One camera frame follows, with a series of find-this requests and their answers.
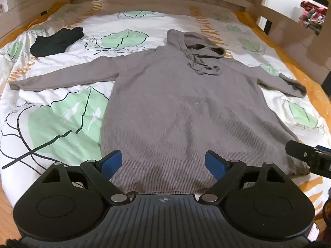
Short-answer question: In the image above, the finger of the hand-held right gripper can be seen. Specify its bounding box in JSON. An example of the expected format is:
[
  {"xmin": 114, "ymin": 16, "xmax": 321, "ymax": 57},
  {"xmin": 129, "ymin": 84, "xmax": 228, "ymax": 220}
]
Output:
[{"xmin": 285, "ymin": 140, "xmax": 331, "ymax": 162}]

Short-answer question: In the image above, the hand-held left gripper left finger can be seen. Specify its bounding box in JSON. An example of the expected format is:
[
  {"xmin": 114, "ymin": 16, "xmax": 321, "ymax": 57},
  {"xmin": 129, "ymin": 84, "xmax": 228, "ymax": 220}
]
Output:
[{"xmin": 41, "ymin": 149, "xmax": 131, "ymax": 205}]

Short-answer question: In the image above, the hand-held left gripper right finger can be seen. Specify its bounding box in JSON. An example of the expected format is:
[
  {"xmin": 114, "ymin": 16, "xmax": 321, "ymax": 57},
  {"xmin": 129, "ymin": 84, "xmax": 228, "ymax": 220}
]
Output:
[{"xmin": 199, "ymin": 150, "xmax": 288, "ymax": 205}]

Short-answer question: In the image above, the grey hooded sweater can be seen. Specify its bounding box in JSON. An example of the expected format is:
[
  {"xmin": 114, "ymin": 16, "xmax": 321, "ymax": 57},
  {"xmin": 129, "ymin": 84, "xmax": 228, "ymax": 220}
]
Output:
[{"xmin": 9, "ymin": 29, "xmax": 311, "ymax": 195}]

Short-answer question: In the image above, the pile of colourful clothes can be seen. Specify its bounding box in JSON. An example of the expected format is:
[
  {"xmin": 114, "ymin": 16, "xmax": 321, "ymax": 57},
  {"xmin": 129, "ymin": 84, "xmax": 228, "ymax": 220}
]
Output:
[{"xmin": 300, "ymin": 0, "xmax": 327, "ymax": 36}]

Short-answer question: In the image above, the white leaf-print duvet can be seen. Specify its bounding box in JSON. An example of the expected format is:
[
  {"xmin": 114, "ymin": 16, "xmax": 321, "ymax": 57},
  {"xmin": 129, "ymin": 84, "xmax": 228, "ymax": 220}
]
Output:
[{"xmin": 0, "ymin": 1, "xmax": 331, "ymax": 212}]

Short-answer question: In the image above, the black cloth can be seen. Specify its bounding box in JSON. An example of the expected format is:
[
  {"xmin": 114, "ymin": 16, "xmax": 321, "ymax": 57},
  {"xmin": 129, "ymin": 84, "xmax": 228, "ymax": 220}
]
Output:
[{"xmin": 30, "ymin": 27, "xmax": 85, "ymax": 58}]

